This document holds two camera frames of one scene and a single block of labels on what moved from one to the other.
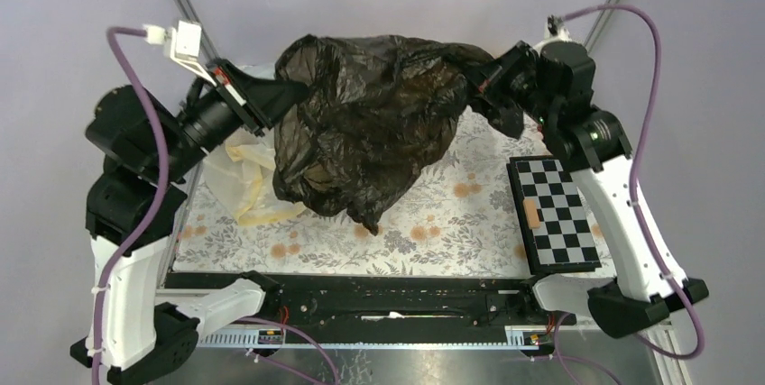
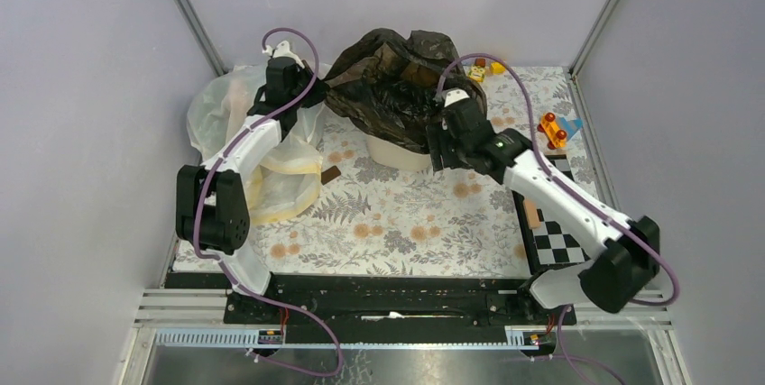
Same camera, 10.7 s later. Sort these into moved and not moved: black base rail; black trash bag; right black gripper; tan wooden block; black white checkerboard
Moved: black trash bag; right black gripper
Not moved: tan wooden block; black base rail; black white checkerboard
